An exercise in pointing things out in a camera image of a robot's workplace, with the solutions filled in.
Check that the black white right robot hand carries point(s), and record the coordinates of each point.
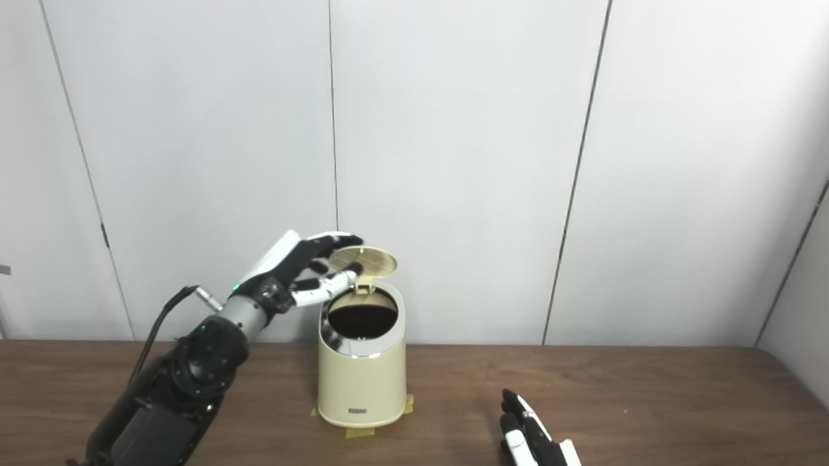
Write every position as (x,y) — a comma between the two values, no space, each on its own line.
(541,458)

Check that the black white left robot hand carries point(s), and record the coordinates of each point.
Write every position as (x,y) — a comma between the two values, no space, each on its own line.
(275,269)

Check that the cream round bin lid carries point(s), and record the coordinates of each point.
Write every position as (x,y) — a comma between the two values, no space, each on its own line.
(375,260)

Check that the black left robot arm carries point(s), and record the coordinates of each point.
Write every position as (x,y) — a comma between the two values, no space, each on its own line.
(196,370)

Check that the cream-colored round bin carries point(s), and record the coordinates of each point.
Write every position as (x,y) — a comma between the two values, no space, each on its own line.
(361,390)

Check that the black wall panel hinge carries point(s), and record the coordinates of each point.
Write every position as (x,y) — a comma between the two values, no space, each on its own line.
(105,236)

